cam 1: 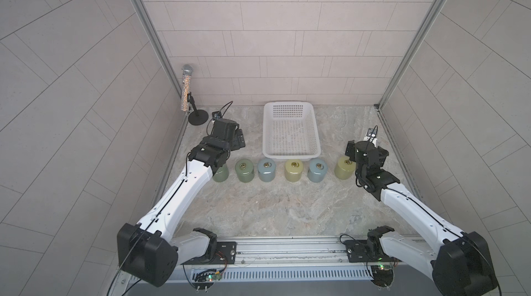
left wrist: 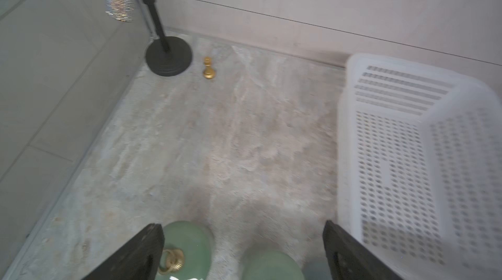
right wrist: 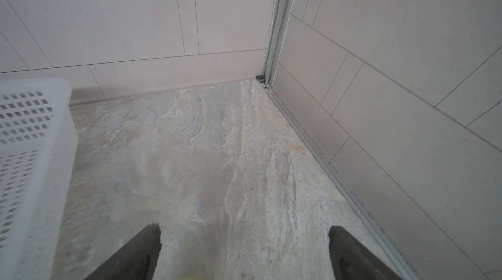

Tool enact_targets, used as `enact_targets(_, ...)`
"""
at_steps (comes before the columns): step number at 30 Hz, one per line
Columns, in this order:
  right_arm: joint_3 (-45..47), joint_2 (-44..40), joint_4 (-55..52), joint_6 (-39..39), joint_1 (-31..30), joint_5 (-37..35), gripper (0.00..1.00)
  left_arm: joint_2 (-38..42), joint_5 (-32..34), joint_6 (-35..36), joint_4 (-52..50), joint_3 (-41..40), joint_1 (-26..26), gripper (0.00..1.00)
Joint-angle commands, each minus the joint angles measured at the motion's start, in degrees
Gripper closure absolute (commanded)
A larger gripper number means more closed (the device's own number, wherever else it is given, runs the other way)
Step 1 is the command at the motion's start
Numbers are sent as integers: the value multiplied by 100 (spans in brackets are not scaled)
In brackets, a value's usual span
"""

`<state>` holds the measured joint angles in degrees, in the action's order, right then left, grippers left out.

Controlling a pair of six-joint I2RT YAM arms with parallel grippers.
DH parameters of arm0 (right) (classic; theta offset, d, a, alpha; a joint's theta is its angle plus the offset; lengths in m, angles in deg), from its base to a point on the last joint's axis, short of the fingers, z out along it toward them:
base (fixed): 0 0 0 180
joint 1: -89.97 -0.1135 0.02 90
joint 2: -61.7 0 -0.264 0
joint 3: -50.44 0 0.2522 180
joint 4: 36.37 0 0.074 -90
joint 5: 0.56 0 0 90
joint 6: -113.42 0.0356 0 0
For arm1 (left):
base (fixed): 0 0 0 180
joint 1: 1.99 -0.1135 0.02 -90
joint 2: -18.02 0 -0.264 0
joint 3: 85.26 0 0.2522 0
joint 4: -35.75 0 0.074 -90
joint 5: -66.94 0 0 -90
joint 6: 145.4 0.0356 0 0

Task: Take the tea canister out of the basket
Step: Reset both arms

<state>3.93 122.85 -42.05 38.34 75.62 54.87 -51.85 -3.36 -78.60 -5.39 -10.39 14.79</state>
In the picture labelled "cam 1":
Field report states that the dark green tea canister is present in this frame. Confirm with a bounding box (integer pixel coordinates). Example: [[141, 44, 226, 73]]
[[235, 159, 254, 183]]

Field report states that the blue tea canister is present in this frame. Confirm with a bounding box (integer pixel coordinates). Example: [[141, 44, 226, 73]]
[[308, 159, 328, 183], [257, 158, 276, 183]]

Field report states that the blue tea canister front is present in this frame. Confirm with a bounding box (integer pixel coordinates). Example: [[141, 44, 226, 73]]
[[257, 158, 276, 183]]

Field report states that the white plastic basket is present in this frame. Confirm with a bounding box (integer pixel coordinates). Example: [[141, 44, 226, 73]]
[[263, 101, 322, 161]]

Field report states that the yellow-green tea canister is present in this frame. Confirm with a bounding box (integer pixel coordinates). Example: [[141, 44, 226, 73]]
[[285, 159, 304, 183]]

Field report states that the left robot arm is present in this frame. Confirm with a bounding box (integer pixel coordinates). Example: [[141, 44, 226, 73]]
[[117, 119, 246, 287]]

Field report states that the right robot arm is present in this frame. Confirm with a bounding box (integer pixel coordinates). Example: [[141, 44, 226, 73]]
[[345, 136, 501, 295]]

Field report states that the microphone on black stand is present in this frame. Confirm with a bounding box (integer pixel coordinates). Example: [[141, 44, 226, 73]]
[[181, 64, 209, 126]]

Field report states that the right circuit board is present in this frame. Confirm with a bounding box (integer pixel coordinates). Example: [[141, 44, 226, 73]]
[[369, 264, 394, 289]]

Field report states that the circuit board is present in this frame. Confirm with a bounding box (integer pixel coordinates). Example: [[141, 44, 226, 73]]
[[194, 269, 223, 293], [369, 264, 394, 289]]

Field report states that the white vent grille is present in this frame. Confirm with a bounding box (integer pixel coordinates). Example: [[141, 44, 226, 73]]
[[207, 266, 372, 283]]

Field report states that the left circuit board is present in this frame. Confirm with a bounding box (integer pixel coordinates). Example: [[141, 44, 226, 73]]
[[194, 269, 223, 293]]

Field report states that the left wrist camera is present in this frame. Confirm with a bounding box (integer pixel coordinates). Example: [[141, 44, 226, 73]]
[[212, 110, 224, 121]]

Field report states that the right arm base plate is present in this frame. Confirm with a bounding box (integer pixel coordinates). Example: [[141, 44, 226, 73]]
[[342, 239, 393, 263]]

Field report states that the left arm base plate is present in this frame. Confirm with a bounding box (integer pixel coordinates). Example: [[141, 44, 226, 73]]
[[208, 242, 237, 265]]

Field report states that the aluminium mounting rail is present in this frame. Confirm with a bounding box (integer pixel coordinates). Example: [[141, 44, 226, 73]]
[[118, 235, 463, 271]]

